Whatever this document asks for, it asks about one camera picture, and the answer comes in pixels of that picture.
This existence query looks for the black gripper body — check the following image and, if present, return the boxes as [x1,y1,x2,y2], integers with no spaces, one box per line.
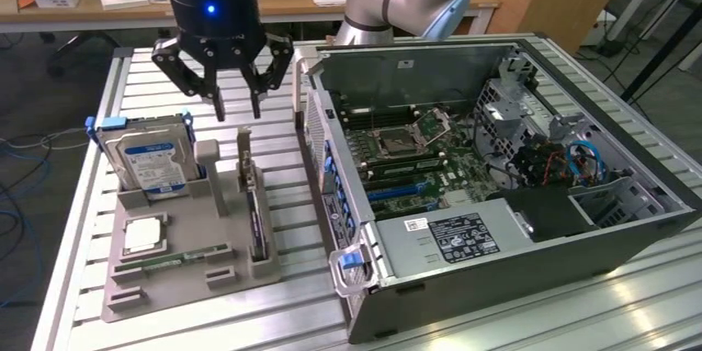
[160,0,265,72]

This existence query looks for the green graphics card black fan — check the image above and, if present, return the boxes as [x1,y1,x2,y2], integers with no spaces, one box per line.
[236,127,271,264]

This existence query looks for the black chair base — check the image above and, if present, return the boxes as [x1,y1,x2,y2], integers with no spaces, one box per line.
[46,30,123,77]

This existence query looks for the black RAM slots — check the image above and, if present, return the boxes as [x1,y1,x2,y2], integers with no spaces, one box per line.
[340,103,419,129]

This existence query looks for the hard disk in blue caddy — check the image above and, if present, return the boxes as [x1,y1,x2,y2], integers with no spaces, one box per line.
[84,109,200,203]

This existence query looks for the CPU socket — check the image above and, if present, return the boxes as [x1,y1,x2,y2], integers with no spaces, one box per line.
[376,127,421,159]

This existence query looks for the metal socket cover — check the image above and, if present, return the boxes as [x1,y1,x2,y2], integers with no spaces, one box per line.
[409,107,454,143]

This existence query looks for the installed RAM stick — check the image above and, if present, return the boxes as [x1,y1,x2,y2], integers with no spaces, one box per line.
[364,153,447,178]

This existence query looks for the blue expansion slot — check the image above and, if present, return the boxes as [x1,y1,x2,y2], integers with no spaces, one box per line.
[365,184,421,203]

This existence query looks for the silver CPU chip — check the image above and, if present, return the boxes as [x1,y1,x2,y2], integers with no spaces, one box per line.
[120,217,165,257]

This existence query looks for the green motherboard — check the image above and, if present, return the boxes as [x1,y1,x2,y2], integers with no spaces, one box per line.
[336,99,498,220]

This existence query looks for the metal disk bay cage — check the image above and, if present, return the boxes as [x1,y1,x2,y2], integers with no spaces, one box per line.
[474,77,550,155]

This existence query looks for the green RAM stick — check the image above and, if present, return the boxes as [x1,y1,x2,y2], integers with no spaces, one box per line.
[119,246,229,272]

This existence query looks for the grey power supply unit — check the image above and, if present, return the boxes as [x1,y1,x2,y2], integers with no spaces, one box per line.
[375,198,536,279]

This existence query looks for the clear case latch blue tab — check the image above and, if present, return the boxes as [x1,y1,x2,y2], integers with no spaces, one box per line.
[327,242,380,297]

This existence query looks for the grey parts rack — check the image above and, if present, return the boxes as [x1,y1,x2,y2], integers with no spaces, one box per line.
[101,139,280,326]

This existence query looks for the white floor device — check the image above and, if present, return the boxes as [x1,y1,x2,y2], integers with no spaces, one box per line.
[580,8,622,47]

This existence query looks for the black open PC case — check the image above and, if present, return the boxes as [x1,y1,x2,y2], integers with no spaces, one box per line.
[292,31,702,346]

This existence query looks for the blue floor cable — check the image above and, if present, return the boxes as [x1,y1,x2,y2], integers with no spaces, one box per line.
[0,136,53,309]

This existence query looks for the blue wire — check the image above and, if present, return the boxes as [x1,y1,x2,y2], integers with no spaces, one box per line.
[567,140,607,182]

